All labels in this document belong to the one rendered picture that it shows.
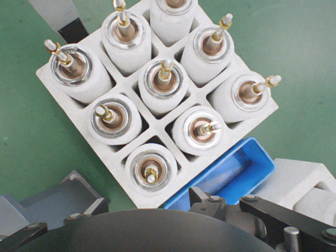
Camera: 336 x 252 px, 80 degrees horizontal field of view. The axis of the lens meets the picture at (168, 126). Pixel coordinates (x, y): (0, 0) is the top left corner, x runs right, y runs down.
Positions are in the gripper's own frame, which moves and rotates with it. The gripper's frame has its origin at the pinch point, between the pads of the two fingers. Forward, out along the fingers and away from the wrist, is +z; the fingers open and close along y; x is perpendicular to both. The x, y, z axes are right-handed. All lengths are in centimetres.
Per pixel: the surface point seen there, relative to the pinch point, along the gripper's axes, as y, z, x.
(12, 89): -39, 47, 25
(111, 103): -5.9, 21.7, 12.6
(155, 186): 0.5, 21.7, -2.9
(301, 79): 52, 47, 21
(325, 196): 35.3, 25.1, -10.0
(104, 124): -7.4, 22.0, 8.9
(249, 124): 23.1, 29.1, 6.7
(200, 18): 14.7, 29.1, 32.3
